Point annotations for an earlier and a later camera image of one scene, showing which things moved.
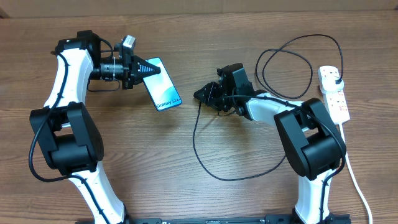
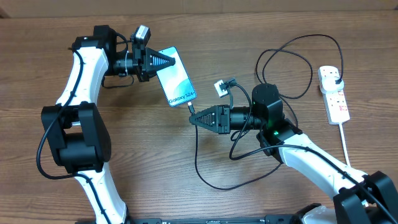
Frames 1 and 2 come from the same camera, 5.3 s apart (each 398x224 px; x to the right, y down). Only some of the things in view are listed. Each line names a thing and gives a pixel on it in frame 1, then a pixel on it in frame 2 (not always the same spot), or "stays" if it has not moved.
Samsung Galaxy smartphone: x=161 y=87 to x=175 y=81
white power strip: x=336 y=102 stays
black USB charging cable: x=223 y=178 to x=288 y=97
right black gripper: x=213 y=92 to x=221 y=118
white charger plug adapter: x=329 y=84 stays
